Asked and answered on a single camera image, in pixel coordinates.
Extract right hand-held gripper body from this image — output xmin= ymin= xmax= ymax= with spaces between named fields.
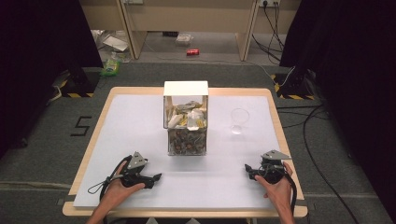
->
xmin=257 ymin=149 xmax=293 ymax=185

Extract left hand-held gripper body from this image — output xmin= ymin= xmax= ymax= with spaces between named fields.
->
xmin=119 ymin=151 xmax=156 ymax=189

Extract person's right hand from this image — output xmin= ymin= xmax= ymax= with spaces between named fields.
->
xmin=254 ymin=161 xmax=295 ymax=216

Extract person's left hand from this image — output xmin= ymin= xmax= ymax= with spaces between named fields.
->
xmin=98 ymin=177 xmax=147 ymax=216

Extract white table mat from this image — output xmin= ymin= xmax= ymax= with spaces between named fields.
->
xmin=73 ymin=93 xmax=299 ymax=210

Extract wooden table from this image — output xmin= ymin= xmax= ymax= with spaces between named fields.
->
xmin=62 ymin=86 xmax=309 ymax=218

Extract clear plastic cup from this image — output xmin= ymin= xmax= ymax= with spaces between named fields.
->
xmin=230 ymin=107 xmax=251 ymax=135

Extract clear box with white lid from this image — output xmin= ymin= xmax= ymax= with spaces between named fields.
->
xmin=163 ymin=80 xmax=209 ymax=157

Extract pile of snack packets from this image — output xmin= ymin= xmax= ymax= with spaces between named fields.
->
xmin=167 ymin=100 xmax=207 ymax=131

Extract black striped stand base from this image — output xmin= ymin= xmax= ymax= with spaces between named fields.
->
xmin=270 ymin=68 xmax=316 ymax=101
xmin=50 ymin=67 xmax=101 ymax=99

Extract green snack packet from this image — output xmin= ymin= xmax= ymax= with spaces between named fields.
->
xmin=100 ymin=59 xmax=121 ymax=77

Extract black curtain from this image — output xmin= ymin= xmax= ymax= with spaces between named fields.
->
xmin=278 ymin=0 xmax=396 ymax=216
xmin=0 ymin=0 xmax=105 ymax=160

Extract white plastic bag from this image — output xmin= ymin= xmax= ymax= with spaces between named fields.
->
xmin=91 ymin=29 xmax=133 ymax=63

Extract clear plastic container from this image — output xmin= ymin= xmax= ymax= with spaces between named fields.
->
xmin=175 ymin=33 xmax=194 ymax=48

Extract wooden desk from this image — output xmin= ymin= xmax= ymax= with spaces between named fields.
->
xmin=78 ymin=0 xmax=302 ymax=63

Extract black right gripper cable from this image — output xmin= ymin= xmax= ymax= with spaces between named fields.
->
xmin=281 ymin=171 xmax=299 ymax=217

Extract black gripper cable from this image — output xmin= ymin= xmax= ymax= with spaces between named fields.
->
xmin=87 ymin=154 xmax=133 ymax=203
xmin=281 ymin=171 xmax=299 ymax=217

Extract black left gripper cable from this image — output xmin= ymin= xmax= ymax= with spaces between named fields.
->
xmin=87 ymin=154 xmax=133 ymax=203

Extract black floor cables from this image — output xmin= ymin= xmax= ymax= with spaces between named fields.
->
xmin=251 ymin=1 xmax=362 ymax=224

